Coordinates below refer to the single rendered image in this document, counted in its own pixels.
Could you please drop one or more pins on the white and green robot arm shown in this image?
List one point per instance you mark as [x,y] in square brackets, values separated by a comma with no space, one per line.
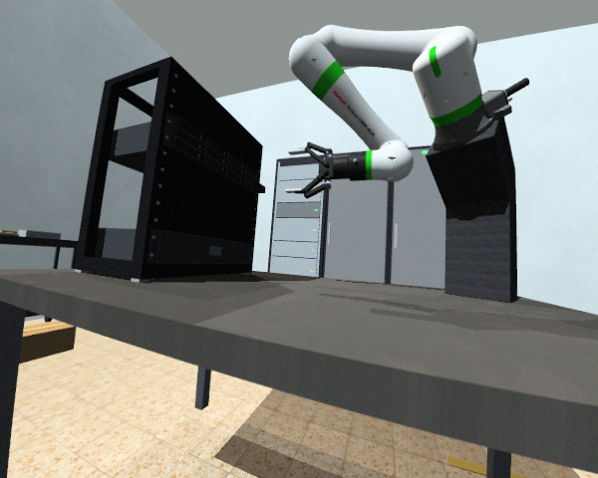
[443,66]

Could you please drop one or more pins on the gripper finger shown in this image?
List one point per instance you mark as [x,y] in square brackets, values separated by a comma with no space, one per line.
[304,150]
[311,185]

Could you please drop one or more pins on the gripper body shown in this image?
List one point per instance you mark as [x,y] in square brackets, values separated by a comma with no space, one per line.
[337,167]

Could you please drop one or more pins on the black server rack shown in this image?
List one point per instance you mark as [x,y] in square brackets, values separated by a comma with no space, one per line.
[182,153]

